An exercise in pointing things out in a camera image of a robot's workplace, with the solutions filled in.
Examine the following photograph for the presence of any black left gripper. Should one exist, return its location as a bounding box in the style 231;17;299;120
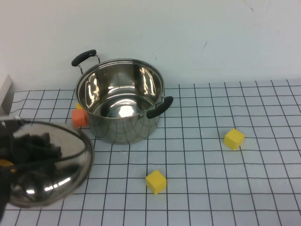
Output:
9;132;63;170

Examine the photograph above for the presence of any stainless steel pot lid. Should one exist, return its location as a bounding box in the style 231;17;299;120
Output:
7;119;95;209

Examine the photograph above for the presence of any orange foam cube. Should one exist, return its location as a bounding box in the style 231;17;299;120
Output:
71;109;89;129

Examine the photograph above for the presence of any white grid-lined table mat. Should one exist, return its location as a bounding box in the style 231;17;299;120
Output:
0;79;301;226

